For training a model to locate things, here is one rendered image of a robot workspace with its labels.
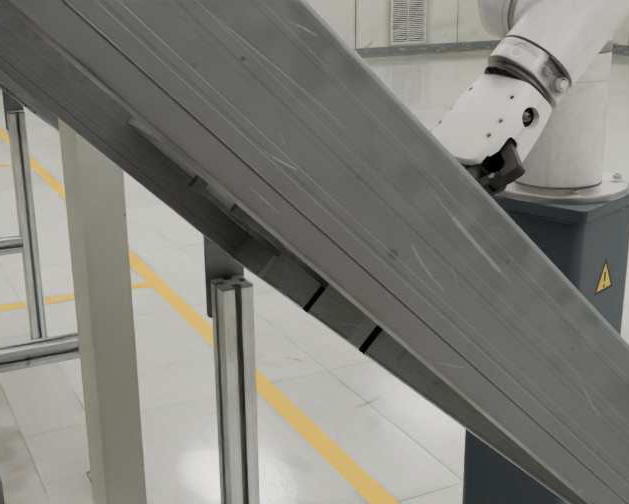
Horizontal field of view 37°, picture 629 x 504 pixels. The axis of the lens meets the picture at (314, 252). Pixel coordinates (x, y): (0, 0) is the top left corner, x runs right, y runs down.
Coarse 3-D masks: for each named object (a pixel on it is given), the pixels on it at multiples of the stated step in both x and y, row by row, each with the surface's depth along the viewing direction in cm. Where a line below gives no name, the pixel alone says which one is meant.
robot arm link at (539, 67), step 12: (504, 48) 93; (516, 48) 92; (528, 48) 91; (540, 48) 91; (492, 60) 95; (504, 60) 93; (516, 60) 91; (528, 60) 91; (540, 60) 91; (552, 60) 91; (528, 72) 91; (540, 72) 91; (552, 72) 91; (564, 72) 92; (540, 84) 92; (552, 84) 92; (564, 84) 92; (552, 96) 93; (564, 96) 94; (552, 108) 95
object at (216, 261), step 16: (208, 240) 112; (208, 256) 112; (224, 256) 113; (208, 272) 113; (224, 272) 114; (240, 272) 115; (208, 288) 113; (208, 304) 114; (0, 480) 66; (0, 496) 66
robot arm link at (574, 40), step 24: (528, 0) 95; (552, 0) 92; (576, 0) 92; (600, 0) 92; (624, 0) 93; (528, 24) 93; (552, 24) 91; (576, 24) 91; (600, 24) 92; (552, 48) 91; (576, 48) 92; (600, 48) 94; (576, 72) 93
